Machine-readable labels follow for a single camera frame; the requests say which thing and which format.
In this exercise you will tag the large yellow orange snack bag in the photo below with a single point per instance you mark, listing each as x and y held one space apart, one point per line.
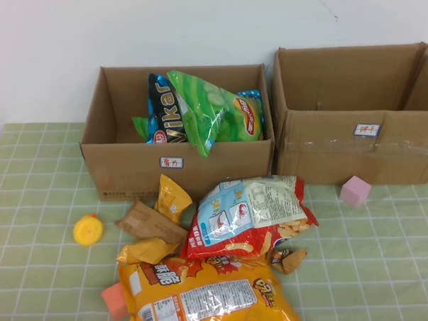
211 295

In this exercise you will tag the small yellow snack packet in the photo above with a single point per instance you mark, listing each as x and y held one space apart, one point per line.
169 197

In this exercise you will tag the brown flat snack packet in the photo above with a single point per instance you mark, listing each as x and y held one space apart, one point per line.
147 223

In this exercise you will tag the yellow orange snack packet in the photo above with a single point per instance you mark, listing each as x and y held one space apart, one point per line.
142 251

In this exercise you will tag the small brown triangular snack packet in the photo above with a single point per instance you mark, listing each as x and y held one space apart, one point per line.
289 261

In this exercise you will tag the green Lays cucumber chips bag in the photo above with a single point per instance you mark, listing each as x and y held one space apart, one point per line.
205 121

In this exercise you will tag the white label sticker red writing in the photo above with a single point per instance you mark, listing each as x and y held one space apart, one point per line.
171 162
367 130

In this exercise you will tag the red white shrimp chips bag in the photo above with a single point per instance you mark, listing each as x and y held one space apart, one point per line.
254 205

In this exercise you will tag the black blue Vikar chips bag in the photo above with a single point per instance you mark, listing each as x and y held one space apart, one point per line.
166 108

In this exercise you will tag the plain brown cardboard box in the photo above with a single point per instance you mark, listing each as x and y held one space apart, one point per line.
128 171

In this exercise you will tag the taped brown cardboard box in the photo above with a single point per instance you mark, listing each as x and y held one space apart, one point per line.
324 161

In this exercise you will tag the clear packing tape strip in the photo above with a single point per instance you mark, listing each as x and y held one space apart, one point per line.
342 146

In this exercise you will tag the light pink foam cube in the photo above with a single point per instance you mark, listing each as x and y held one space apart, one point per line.
354 193

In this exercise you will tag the yellow duck toy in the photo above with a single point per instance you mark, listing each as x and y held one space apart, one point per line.
87 230

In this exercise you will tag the orange foam block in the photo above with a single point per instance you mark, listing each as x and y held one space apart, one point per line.
113 300

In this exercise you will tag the green checkered tablecloth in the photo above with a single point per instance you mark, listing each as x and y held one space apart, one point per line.
373 263

